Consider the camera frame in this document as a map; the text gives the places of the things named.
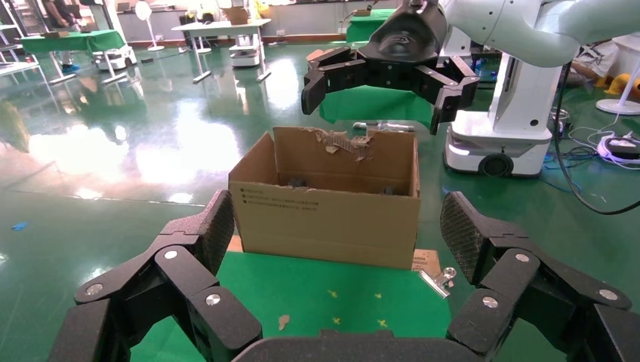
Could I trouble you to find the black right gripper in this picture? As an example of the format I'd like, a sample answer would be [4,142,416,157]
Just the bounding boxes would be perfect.
[300,2,480,136]

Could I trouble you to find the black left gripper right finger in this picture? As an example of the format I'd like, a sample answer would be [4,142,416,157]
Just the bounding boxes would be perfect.
[439,191,640,362]

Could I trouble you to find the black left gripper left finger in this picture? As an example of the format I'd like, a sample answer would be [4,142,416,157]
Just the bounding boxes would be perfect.
[47,189,263,362]

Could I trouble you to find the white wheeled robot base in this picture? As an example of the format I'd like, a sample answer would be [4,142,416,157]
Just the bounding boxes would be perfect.
[91,44,138,71]
[229,33,265,69]

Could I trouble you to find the large open cardboard carton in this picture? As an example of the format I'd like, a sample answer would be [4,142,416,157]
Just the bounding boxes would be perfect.
[227,125,423,272]

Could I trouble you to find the small brown cardboard box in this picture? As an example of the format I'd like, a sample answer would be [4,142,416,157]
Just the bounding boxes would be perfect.
[222,5,251,26]

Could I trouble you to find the green cloth covered table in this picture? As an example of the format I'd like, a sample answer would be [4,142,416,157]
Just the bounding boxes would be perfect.
[346,8,401,44]
[20,29,128,86]
[318,84,435,132]

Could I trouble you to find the silver metal binder clip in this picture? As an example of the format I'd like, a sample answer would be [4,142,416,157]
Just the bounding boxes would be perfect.
[419,267,457,299]

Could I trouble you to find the green table cloth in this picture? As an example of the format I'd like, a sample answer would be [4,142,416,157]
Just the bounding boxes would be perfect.
[128,251,454,362]

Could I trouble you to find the large white wheeled robot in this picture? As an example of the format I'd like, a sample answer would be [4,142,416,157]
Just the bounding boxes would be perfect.
[442,50,564,178]

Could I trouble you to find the white power strip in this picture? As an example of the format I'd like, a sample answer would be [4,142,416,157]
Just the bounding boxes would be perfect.
[596,132,640,166]

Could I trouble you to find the white work table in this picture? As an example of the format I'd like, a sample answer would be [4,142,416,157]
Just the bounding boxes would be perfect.
[171,19,272,84]

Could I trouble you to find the seated person with glasses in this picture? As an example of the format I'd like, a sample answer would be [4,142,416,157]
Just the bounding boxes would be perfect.
[565,42,621,88]

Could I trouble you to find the white round fan stand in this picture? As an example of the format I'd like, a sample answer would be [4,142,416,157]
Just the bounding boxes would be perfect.
[595,60,640,117]

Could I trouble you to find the yellow plastic object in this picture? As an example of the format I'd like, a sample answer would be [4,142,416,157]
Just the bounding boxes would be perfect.
[595,72,640,98]

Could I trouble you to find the white standing fan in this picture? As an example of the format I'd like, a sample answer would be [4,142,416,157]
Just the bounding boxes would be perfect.
[134,1,166,53]

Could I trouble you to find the standing person dark shirt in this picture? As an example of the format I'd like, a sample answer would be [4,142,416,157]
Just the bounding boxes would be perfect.
[42,0,81,73]

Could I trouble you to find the thin dark cable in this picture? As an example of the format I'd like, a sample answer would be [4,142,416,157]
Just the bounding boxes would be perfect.
[552,62,640,216]

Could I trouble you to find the blue floor cable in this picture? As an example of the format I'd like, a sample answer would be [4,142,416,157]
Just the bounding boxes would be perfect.
[540,149,601,195]

